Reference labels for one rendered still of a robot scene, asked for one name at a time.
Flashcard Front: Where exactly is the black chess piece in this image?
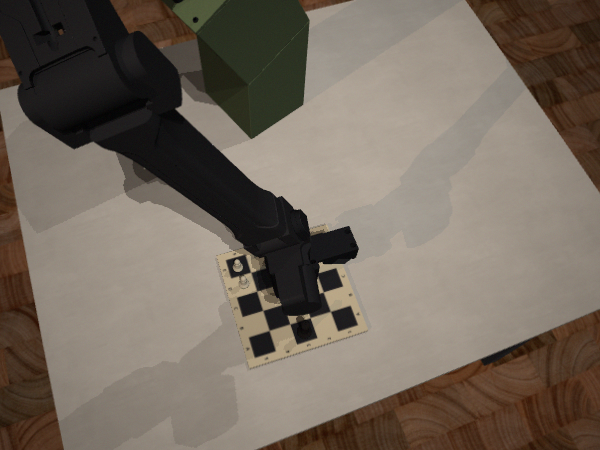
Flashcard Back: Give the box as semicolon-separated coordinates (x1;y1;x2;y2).
297;320;312;339

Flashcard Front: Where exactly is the black and cream chessboard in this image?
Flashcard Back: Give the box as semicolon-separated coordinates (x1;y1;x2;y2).
217;248;368;369

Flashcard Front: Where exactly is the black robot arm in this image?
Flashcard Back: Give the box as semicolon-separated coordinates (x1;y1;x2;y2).
0;0;359;316

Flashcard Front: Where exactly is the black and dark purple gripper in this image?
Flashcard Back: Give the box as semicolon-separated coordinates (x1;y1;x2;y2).
264;257;279;298

